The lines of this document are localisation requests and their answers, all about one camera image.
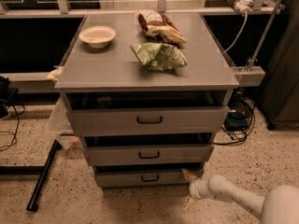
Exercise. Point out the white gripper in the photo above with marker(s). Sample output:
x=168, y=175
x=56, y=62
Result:
x=195, y=190

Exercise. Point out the grey bottom drawer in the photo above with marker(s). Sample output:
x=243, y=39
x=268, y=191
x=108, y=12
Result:
x=144, y=175

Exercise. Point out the grey drawer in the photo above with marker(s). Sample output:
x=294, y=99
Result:
x=144, y=175
x=147, y=149
x=132, y=113

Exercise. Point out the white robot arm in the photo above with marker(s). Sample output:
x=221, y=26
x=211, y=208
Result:
x=279, y=206

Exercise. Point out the grey middle drawer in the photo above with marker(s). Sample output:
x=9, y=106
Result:
x=147, y=149

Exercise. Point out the grey top drawer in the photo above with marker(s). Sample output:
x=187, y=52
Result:
x=132, y=113

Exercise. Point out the grey drawer cabinet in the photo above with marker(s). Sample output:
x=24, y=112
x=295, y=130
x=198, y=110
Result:
x=116, y=68

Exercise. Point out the blue box on floor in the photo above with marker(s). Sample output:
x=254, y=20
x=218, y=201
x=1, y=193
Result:
x=235, y=121

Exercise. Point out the dark grey cabinet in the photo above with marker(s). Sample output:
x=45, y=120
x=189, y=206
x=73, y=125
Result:
x=278, y=96

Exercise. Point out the green chip bag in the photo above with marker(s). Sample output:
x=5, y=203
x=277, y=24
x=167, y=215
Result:
x=159, y=56

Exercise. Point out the black table leg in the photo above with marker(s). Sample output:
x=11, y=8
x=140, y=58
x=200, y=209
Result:
x=40, y=171

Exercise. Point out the brown chip bag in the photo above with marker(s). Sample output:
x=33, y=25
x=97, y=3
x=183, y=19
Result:
x=158, y=26

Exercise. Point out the white paper bowl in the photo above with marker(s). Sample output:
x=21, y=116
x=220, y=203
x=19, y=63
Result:
x=97, y=37

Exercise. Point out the white power strip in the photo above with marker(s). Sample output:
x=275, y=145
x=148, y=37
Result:
x=241, y=6

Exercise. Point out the metal rod stand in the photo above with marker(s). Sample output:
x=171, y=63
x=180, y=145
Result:
x=257, y=6

